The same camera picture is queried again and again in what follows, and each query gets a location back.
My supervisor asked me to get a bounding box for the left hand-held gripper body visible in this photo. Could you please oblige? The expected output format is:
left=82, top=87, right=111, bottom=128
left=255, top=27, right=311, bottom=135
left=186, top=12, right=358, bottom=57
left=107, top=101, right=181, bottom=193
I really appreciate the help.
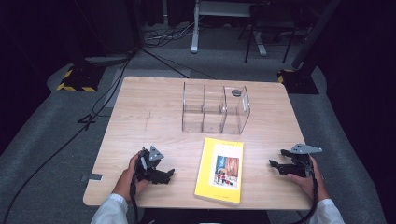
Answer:
left=134, top=145, right=165, bottom=185

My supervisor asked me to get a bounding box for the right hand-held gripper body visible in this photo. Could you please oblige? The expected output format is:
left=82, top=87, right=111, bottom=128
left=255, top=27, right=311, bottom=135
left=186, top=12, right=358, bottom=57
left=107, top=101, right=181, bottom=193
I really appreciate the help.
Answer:
left=290, top=143, right=323, bottom=178

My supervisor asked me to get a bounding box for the yellow book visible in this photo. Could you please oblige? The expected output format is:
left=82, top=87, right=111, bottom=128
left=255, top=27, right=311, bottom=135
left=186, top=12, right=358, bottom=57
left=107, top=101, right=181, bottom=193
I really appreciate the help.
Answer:
left=194, top=137, right=245, bottom=205

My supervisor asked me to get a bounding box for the clear acrylic book rack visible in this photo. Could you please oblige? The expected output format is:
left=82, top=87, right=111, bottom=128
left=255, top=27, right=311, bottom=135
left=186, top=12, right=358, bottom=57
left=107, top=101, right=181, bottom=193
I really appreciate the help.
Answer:
left=181, top=81, right=251, bottom=135

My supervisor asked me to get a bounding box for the person's right hand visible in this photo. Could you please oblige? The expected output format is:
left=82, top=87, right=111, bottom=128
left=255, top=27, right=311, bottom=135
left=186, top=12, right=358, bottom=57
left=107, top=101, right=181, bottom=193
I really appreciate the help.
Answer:
left=286, top=155, right=331, bottom=202

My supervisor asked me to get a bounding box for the person's left hand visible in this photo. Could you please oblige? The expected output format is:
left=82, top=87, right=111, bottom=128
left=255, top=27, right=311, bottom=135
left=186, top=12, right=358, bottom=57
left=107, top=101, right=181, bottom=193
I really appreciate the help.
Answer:
left=112, top=152, right=150, bottom=202

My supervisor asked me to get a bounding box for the grey tape strip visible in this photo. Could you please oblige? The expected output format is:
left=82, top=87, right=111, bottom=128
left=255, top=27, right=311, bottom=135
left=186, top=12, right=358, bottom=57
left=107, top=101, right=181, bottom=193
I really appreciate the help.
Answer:
left=80, top=173, right=104, bottom=183

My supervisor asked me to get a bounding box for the yellow black striped stand base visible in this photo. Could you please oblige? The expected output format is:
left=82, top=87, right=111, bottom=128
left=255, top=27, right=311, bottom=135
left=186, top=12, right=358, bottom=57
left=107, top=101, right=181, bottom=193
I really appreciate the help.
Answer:
left=56, top=63, right=106, bottom=92
left=277, top=68, right=320, bottom=95

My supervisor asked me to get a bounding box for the dark slanted pole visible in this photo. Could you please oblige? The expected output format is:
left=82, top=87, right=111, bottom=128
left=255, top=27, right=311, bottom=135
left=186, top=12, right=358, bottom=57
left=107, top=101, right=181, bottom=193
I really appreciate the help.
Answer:
left=292, top=0, right=342, bottom=69

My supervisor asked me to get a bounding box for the black metal stand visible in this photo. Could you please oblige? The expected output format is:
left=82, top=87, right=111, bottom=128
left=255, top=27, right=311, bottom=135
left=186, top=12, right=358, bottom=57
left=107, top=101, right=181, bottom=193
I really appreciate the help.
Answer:
left=237, top=2, right=297, bottom=63

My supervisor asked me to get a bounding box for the right hand-held gripper black cable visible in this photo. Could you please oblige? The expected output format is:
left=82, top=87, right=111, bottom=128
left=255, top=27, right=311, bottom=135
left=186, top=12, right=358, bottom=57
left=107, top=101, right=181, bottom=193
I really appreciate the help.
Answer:
left=292, top=158, right=320, bottom=224

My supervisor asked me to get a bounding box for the hand-held gripper black cable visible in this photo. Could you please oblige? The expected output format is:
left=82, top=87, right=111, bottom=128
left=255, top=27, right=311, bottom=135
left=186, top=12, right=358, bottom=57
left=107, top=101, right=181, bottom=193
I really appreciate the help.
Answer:
left=130, top=174, right=140, bottom=224
left=292, top=158, right=320, bottom=224

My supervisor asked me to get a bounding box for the left hand-held gripper black cable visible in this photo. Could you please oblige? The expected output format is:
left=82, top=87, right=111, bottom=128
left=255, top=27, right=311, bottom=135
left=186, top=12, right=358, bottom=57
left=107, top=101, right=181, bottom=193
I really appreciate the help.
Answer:
left=130, top=174, right=140, bottom=224

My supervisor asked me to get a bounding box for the long black floor cable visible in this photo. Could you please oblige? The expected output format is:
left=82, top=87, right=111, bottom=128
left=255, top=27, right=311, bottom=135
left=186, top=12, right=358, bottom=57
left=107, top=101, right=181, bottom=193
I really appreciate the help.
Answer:
left=0, top=46, right=138, bottom=224

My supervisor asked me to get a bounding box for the thin black floor cable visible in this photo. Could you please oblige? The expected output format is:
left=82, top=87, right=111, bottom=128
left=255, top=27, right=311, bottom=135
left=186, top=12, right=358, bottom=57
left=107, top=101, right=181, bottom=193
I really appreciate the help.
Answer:
left=139, top=46, right=216, bottom=80

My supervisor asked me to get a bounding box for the bundle of floor cables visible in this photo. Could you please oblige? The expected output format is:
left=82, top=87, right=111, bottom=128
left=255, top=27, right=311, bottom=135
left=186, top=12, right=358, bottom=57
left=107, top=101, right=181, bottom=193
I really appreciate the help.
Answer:
left=143, top=23, right=200, bottom=49

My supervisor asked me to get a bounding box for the white desk frame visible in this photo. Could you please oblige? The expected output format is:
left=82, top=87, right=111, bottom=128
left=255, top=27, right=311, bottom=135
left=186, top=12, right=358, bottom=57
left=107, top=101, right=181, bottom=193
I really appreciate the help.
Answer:
left=190, top=0, right=269, bottom=57

